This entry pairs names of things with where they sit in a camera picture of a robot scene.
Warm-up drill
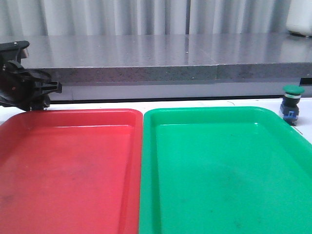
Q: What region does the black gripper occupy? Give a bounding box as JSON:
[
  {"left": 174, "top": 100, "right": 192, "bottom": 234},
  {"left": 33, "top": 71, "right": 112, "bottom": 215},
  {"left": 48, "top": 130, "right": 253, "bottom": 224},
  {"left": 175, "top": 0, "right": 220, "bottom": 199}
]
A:
[{"left": 0, "top": 40, "right": 62, "bottom": 111}]

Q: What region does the green mushroom push button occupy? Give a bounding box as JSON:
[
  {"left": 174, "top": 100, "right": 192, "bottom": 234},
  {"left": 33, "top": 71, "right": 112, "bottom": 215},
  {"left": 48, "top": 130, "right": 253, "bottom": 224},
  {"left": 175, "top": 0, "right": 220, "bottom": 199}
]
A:
[{"left": 280, "top": 85, "right": 305, "bottom": 126}]

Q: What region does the grey stone counter slab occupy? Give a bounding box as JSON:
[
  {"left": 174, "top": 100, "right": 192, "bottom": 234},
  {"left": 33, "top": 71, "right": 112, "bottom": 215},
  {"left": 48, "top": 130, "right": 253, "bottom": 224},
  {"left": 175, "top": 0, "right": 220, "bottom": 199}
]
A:
[{"left": 0, "top": 33, "right": 312, "bottom": 85}]

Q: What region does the red plastic tray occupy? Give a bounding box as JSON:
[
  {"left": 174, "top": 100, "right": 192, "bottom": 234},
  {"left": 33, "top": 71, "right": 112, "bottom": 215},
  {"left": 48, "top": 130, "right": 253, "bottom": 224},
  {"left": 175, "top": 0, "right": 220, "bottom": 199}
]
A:
[{"left": 0, "top": 109, "right": 142, "bottom": 234}]

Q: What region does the green plastic tray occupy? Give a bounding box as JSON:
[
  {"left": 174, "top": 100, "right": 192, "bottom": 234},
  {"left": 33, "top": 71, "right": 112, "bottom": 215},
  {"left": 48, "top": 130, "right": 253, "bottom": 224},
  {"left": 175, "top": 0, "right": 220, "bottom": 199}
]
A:
[{"left": 139, "top": 107, "right": 312, "bottom": 234}]

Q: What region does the white container on counter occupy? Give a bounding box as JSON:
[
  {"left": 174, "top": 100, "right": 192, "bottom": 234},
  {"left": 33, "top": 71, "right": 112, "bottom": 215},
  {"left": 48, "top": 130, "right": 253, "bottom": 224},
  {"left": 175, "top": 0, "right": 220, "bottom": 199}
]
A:
[{"left": 286, "top": 0, "right": 312, "bottom": 37}]

